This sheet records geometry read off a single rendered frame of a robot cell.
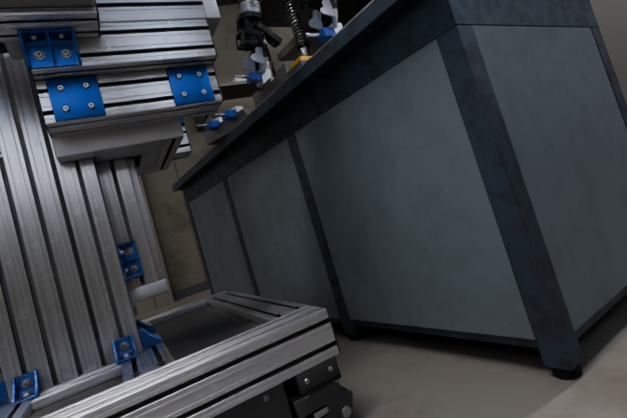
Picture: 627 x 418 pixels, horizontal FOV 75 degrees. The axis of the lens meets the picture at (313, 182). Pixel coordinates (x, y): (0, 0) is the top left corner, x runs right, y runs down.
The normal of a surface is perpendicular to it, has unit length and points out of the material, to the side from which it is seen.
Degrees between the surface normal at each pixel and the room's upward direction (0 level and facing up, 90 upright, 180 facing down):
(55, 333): 90
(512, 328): 90
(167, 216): 90
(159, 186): 90
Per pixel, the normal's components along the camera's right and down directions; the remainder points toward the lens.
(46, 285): 0.43, -0.19
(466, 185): -0.81, 0.20
